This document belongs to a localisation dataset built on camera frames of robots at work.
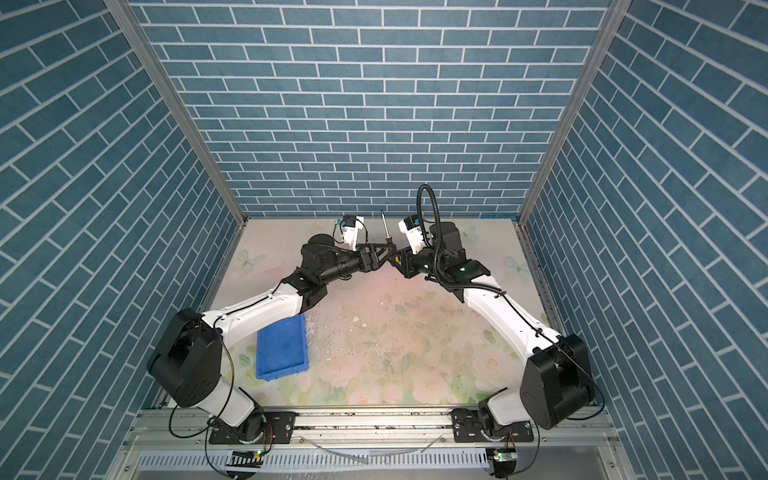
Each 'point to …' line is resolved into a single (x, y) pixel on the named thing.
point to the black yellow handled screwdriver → (388, 238)
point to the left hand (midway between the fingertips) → (391, 249)
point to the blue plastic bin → (282, 349)
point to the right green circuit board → (505, 456)
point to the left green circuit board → (247, 459)
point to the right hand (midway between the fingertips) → (387, 253)
